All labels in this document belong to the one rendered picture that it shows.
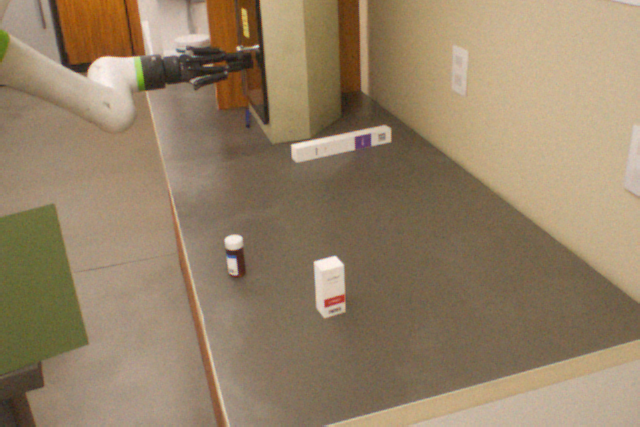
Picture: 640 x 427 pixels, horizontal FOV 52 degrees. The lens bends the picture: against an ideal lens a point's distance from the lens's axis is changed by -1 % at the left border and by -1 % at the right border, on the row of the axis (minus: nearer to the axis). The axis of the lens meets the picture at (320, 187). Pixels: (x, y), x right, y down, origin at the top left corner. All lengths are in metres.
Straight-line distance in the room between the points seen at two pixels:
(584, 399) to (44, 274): 0.85
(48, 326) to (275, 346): 0.35
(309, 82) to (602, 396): 1.09
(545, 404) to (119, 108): 1.14
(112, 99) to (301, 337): 0.84
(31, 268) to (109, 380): 1.55
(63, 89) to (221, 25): 0.66
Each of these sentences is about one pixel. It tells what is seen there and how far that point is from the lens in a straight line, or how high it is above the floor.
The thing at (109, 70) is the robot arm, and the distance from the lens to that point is 1.76.
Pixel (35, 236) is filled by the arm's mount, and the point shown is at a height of 1.15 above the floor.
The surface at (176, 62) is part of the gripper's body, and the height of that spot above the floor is 1.18.
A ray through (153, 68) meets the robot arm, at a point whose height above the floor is 1.18.
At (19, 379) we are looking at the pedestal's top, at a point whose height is 0.93.
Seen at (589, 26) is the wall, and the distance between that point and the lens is 1.26.
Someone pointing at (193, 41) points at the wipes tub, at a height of 1.09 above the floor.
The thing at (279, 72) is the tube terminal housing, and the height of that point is 1.14.
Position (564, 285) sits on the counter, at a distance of 1.23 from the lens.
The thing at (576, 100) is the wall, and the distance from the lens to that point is 1.30.
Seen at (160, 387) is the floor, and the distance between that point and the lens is 2.49.
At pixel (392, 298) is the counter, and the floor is 0.94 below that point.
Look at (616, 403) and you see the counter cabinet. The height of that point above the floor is 0.82.
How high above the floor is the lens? 1.60
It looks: 25 degrees down
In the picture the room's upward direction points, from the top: 3 degrees counter-clockwise
